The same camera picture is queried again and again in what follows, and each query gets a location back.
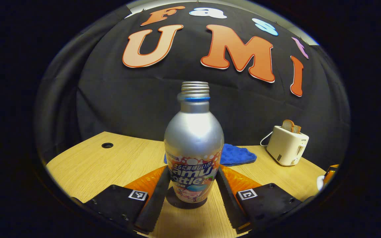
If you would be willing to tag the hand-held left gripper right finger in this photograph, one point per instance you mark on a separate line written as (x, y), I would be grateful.
(228, 201)

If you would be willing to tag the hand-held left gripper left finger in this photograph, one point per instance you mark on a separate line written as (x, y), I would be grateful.
(154, 205)

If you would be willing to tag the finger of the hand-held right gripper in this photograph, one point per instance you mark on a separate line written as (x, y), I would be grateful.
(331, 172)

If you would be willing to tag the dark round coaster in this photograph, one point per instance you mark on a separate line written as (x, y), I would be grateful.
(184, 205)

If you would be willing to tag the silver water bottle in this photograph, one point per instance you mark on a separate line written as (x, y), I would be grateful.
(193, 132)

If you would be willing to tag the blue towel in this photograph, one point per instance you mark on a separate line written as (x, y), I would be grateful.
(236, 154)

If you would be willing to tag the white toaster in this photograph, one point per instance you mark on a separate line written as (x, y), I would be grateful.
(286, 145)

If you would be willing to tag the brown bread slice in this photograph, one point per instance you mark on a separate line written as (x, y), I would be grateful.
(297, 129)
(288, 125)

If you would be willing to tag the black backdrop cloth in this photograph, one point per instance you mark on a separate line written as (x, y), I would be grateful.
(127, 99)

